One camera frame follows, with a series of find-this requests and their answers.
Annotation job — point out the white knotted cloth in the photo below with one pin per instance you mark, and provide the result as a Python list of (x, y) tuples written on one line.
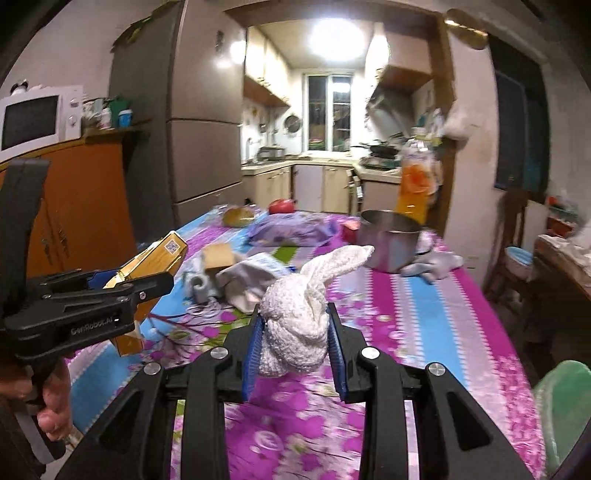
[(295, 314)]

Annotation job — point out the white hanging plastic bag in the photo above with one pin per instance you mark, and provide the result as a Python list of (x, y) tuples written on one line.
[(455, 122)]

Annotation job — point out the white microwave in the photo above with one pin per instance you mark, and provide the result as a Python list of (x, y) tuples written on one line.
[(27, 120)]

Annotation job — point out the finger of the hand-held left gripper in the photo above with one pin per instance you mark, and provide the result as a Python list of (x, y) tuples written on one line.
[(104, 278), (147, 288)]

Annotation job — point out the orange wooden cabinet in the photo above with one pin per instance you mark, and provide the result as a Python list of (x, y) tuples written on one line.
[(83, 194)]

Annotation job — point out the green box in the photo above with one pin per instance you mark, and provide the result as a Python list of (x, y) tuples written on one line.
[(117, 104)]

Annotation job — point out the green plastic bin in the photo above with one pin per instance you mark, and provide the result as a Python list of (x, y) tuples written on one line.
[(558, 415)]

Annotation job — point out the dark large window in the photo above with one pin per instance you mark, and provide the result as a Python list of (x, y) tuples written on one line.
[(517, 120)]

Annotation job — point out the steel cooker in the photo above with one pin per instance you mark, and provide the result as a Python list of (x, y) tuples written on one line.
[(272, 153)]

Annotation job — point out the white framed window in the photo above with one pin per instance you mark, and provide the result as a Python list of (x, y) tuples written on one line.
[(323, 110)]

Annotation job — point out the yellow cardboard box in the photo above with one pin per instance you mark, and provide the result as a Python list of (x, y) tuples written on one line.
[(157, 256)]

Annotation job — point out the yellow green mango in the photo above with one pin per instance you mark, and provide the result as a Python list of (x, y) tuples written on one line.
[(238, 216)]

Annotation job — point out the person's left hand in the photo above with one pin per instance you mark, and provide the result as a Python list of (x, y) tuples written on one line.
[(55, 397)]

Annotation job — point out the blue bowl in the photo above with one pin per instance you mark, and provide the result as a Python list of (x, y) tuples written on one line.
[(519, 261)]

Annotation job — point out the red round fruit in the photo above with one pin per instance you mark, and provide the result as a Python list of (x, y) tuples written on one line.
[(282, 206)]

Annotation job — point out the purple snack packet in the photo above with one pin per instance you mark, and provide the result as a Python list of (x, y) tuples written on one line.
[(291, 228)]

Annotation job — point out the steel pot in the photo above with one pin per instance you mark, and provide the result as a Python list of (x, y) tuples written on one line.
[(388, 249)]

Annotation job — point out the wooden chair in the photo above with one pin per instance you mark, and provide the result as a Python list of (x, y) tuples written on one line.
[(512, 212)]

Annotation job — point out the dark wooden table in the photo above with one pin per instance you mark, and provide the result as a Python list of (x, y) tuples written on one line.
[(563, 286)]

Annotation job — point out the black frying pan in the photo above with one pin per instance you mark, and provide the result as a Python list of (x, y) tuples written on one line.
[(381, 150)]

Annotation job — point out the small red packet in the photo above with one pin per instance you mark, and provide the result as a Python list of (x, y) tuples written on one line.
[(350, 228)]

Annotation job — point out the panda figure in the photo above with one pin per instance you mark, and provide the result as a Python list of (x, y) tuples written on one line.
[(19, 87)]

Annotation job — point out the cream wall cabinets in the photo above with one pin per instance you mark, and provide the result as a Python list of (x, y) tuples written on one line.
[(265, 69)]

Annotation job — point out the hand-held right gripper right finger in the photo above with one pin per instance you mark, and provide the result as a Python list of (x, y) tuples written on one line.
[(337, 360)]

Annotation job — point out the white plastic packet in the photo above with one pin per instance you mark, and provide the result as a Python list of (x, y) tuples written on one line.
[(244, 281)]

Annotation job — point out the round ceiling light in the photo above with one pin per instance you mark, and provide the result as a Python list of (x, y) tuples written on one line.
[(337, 32)]

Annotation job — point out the person's left forearm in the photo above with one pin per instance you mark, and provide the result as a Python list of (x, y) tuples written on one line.
[(14, 443)]

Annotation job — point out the steel range hood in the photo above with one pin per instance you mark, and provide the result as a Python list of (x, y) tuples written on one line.
[(388, 110)]

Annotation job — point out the cream base cabinets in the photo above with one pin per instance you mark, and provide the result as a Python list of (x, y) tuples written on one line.
[(314, 187)]

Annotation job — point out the grey plastic fitting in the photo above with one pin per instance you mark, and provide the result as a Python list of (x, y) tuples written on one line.
[(201, 284)]

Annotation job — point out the orange juice bottle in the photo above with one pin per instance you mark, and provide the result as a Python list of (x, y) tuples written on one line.
[(415, 184)]

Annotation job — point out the round hanging lid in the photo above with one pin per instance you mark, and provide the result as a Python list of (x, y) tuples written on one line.
[(292, 123)]

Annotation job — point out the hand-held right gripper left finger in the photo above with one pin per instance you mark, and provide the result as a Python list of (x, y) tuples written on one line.
[(254, 360)]

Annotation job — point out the blue cup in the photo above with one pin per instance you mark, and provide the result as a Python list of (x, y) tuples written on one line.
[(125, 120)]

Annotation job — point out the grey refrigerator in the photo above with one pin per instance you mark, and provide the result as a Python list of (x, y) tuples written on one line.
[(203, 152)]

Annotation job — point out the grey glove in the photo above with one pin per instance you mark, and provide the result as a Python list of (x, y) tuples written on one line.
[(434, 267)]

